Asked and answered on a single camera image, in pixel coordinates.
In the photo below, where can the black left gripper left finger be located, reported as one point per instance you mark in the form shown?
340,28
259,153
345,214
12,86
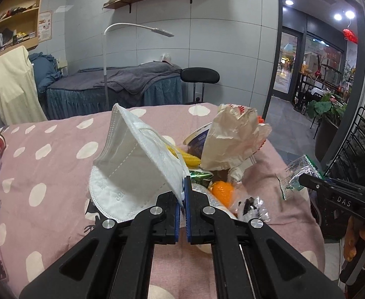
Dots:
114,260

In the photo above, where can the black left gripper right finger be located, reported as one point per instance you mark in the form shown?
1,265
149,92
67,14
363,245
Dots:
250,259

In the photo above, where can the orange fruit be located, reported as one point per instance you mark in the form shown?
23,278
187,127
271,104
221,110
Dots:
223,191

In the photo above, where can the green snack wrapper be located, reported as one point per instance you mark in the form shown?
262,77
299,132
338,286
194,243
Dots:
288,179

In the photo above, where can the white face mask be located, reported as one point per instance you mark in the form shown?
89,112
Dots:
136,165

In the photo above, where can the yellow foam fruit net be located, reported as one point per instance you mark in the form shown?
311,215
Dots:
191,161

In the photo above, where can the brown paper bag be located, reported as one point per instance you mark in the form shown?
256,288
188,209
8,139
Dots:
234,135

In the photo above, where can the black metal rack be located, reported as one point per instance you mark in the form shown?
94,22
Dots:
349,165

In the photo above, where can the clear plastic wrapper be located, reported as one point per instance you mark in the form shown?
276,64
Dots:
252,208

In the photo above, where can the potted green plant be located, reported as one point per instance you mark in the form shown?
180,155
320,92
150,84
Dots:
328,112

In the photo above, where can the blue paper cup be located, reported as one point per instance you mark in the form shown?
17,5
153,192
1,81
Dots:
196,140

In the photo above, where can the white floor lamp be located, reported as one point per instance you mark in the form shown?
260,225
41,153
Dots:
121,37

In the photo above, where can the blue massage bed grey blanket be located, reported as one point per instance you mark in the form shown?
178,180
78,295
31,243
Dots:
87,91

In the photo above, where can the black stool with backrest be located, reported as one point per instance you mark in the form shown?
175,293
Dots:
199,75

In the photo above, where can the cream cloth over chair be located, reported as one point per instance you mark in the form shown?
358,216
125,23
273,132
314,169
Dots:
18,94

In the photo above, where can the wooden bookcase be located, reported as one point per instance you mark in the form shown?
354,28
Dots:
19,24

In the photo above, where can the wall poster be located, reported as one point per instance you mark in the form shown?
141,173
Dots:
45,26

